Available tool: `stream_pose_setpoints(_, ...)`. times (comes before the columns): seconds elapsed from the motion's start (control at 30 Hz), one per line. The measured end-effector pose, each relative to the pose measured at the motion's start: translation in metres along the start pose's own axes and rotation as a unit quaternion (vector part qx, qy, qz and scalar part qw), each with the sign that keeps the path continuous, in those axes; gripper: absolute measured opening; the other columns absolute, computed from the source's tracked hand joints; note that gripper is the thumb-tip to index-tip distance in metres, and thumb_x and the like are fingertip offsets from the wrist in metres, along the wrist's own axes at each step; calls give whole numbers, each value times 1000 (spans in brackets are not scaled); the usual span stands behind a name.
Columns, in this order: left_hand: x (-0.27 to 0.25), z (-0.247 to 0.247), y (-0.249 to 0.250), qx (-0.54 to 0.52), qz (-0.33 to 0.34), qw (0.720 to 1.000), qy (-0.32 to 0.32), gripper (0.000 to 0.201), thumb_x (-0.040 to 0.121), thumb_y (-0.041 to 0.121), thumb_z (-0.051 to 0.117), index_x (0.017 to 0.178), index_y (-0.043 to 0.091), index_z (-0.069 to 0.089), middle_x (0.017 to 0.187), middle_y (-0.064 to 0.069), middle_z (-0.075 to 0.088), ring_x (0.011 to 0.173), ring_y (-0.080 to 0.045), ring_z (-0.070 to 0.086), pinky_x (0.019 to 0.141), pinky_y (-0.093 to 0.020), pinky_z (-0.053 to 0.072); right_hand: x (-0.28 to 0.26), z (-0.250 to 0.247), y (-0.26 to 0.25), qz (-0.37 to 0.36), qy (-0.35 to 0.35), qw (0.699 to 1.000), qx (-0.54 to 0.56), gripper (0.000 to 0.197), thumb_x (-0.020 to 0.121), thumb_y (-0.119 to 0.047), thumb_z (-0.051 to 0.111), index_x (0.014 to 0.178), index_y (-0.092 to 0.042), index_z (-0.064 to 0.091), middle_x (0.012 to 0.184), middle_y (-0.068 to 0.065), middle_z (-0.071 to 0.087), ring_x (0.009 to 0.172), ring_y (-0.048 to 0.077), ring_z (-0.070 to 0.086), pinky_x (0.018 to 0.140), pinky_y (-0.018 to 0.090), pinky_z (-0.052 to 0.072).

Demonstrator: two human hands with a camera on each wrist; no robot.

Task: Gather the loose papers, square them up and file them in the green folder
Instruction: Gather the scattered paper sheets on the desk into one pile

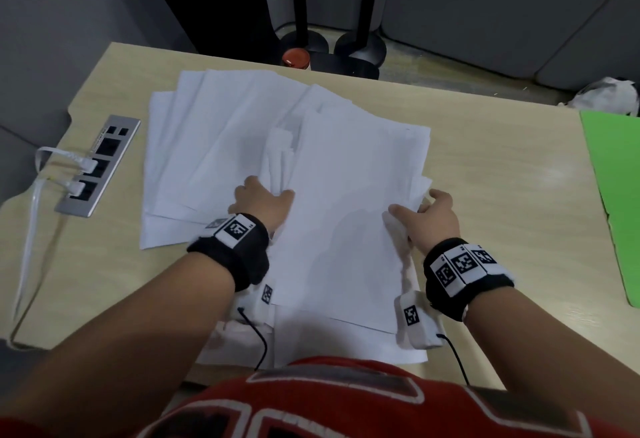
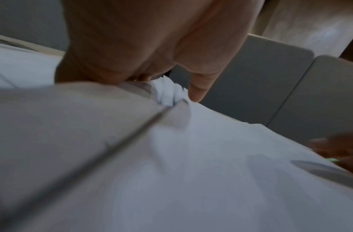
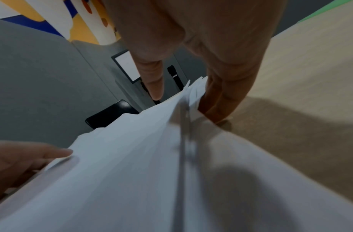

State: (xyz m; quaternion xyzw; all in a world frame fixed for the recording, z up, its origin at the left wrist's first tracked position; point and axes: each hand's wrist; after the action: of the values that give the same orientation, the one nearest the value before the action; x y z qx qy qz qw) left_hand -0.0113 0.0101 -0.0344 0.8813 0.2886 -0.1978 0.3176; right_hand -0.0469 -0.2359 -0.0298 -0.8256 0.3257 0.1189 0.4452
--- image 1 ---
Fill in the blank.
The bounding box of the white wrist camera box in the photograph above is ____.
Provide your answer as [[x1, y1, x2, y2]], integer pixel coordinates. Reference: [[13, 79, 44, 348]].
[[235, 280, 276, 326], [395, 290, 447, 350]]

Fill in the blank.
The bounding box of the person's right forearm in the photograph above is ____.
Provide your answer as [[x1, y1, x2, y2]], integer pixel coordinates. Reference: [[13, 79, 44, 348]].
[[465, 287, 640, 438]]

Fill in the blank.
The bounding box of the green folder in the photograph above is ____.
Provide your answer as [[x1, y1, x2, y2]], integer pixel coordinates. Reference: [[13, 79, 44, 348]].
[[579, 109, 640, 309]]

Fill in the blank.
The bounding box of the black marker wristband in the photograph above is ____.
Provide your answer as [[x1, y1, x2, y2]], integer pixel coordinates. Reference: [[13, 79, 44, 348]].
[[423, 237, 516, 323], [186, 212, 271, 293]]

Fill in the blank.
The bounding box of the thin black cable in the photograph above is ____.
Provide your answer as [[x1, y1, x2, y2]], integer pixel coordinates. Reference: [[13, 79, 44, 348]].
[[237, 306, 269, 373], [436, 333, 472, 387]]

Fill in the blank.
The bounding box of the pile of white papers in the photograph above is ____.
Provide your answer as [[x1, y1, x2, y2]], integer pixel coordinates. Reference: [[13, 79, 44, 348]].
[[139, 69, 433, 366]]

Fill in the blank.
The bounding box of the white plastic bag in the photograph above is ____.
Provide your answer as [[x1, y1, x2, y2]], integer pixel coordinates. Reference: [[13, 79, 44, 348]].
[[569, 78, 640, 116]]

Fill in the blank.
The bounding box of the person's left hand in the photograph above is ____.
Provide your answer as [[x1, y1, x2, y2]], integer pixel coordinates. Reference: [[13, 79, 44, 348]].
[[227, 175, 297, 241]]

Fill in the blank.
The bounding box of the person's right hand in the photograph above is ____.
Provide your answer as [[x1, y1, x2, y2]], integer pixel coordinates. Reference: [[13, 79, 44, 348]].
[[387, 188, 462, 257]]

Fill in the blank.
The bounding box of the red round cap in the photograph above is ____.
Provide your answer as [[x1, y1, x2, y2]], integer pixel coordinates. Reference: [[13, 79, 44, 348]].
[[281, 48, 311, 70]]

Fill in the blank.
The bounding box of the silver desk socket panel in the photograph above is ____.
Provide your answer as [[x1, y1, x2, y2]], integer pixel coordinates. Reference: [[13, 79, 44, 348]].
[[55, 114, 142, 219]]

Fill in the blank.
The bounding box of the person's red shirt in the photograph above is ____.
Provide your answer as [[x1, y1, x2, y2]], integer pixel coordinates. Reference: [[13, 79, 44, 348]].
[[137, 356, 621, 438]]

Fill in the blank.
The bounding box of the black chair back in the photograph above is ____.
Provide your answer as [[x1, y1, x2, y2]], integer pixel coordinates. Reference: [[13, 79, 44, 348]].
[[145, 0, 281, 62]]

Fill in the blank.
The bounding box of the person's left forearm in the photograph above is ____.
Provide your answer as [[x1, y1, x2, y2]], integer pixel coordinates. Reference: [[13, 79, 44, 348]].
[[0, 252, 236, 438]]

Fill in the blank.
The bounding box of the white plug cable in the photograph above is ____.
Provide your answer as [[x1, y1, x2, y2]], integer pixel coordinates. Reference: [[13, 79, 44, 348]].
[[9, 178, 89, 349], [35, 146, 99, 174]]

